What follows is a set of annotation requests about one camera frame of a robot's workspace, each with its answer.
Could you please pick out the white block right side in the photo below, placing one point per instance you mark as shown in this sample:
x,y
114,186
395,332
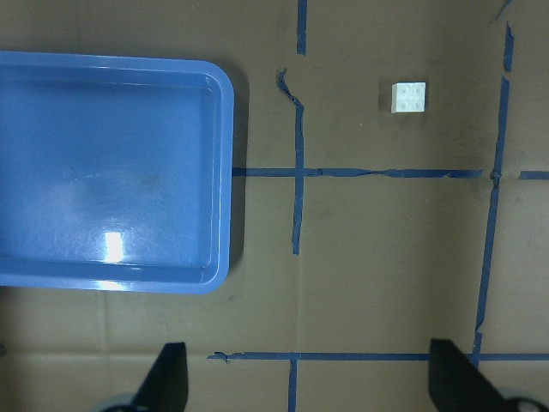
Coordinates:
x,y
408,97

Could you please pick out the blue plastic tray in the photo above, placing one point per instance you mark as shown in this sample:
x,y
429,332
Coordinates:
x,y
116,173

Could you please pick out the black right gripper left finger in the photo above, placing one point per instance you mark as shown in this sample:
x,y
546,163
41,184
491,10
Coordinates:
x,y
166,387

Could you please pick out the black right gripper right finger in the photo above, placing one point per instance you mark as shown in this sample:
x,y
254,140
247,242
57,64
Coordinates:
x,y
456,385

